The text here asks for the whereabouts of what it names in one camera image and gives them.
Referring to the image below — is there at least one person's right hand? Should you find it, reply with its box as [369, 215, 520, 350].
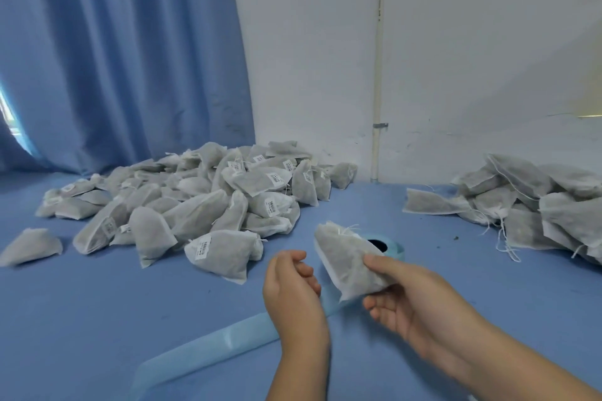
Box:
[362, 254, 492, 369]

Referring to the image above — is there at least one person's left hand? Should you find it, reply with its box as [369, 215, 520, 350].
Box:
[262, 249, 332, 364]

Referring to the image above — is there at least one blue label roll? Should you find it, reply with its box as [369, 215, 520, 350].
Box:
[132, 235, 406, 401]

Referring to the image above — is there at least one white herb bag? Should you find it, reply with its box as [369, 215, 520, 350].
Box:
[313, 220, 398, 302]

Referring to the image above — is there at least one pile of unlabelled herb bags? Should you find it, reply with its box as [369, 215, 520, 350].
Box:
[403, 152, 602, 266]

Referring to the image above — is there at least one pile of labelled herb bags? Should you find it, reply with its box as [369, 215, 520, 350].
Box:
[36, 140, 359, 285]

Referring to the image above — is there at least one lone white pouch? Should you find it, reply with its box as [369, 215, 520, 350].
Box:
[0, 227, 65, 268]

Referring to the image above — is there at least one blue curtain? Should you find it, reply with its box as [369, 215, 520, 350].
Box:
[0, 0, 257, 175]

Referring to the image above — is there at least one white wall pipe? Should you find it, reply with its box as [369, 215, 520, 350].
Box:
[369, 0, 389, 183]

